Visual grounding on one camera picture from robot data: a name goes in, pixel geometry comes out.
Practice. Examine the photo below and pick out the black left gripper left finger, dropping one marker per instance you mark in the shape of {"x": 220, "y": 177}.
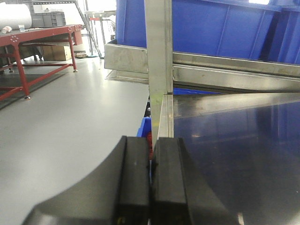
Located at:
{"x": 114, "y": 193}

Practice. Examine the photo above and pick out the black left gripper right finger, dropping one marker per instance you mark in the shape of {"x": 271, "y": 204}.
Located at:
{"x": 180, "y": 193}

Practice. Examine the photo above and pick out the low blue plastic bin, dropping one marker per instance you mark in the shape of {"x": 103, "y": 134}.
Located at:
{"x": 145, "y": 127}

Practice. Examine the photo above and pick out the stainless steel shelf rack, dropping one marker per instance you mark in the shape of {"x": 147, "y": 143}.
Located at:
{"x": 238, "y": 118}

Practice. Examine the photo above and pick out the large blue plastic bin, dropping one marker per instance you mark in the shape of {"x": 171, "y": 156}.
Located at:
{"x": 227, "y": 28}

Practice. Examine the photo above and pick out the cardboard box under workbench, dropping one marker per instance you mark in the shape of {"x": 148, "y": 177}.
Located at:
{"x": 56, "y": 53}

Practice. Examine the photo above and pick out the red metal workbench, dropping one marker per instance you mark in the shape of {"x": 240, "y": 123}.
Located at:
{"x": 70, "y": 34}

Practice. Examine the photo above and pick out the grey plastic crate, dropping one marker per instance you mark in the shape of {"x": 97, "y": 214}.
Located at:
{"x": 50, "y": 19}

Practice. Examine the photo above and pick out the small white paper cup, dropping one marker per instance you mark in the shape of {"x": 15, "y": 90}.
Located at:
{"x": 21, "y": 27}

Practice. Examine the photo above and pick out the white foam roll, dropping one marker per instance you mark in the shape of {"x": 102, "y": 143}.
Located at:
{"x": 13, "y": 15}

